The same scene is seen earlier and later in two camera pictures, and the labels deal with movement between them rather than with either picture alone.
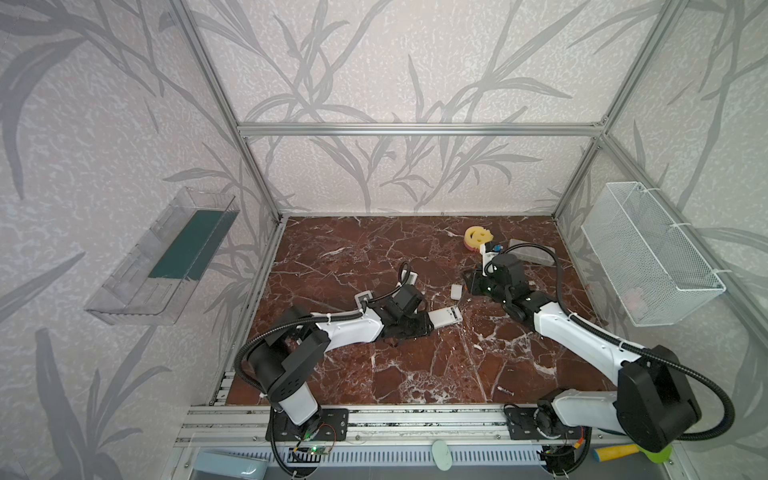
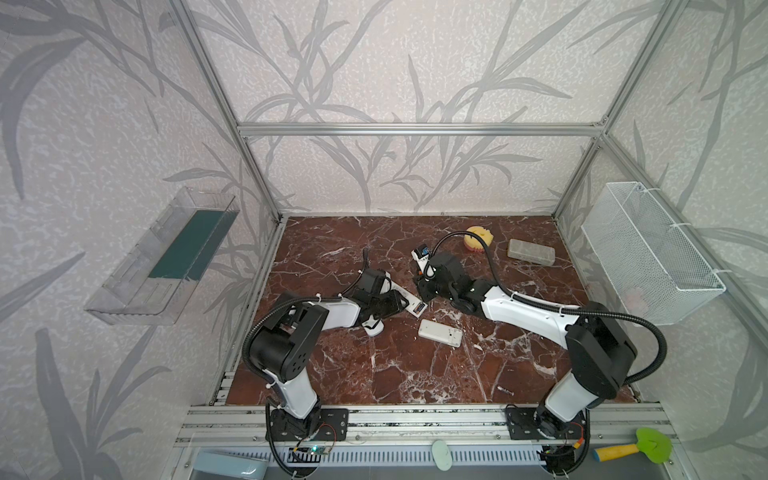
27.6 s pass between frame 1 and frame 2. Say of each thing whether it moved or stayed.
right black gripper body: moved
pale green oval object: stayed
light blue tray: stayed
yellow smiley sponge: stayed
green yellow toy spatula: stayed
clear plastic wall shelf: stayed
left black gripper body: moved
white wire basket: stayed
